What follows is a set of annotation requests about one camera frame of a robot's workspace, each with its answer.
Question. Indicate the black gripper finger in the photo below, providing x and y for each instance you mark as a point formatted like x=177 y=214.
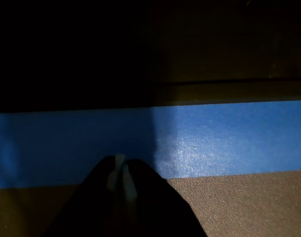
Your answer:
x=86 y=209
x=165 y=217

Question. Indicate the blue tape strip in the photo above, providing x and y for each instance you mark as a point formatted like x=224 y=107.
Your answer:
x=214 y=135

